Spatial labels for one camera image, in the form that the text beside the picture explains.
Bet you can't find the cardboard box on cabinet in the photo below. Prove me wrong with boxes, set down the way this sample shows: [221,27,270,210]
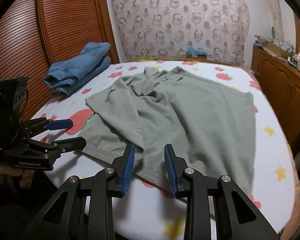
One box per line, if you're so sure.
[264,40,294,59]

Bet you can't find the person's left hand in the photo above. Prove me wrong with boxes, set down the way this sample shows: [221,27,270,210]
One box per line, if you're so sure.
[0,165,34,188]

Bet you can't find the green grey shorts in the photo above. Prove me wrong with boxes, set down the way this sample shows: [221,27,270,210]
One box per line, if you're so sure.
[80,67,256,193]

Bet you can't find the brown wooden sideboard cabinet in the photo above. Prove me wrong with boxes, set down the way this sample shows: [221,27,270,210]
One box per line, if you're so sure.
[251,47,300,146]

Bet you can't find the brown louvered wardrobe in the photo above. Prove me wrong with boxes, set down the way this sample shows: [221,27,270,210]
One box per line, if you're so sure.
[0,0,119,120]

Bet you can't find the pink circle-pattern curtain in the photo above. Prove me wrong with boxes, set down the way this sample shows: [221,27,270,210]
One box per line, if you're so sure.
[110,0,250,66]

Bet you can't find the small blue toy item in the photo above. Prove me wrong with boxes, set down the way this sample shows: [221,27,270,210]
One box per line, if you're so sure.
[186,46,207,59]

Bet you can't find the folded blue denim jeans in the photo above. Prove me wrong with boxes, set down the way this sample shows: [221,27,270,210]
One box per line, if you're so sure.
[44,42,111,96]

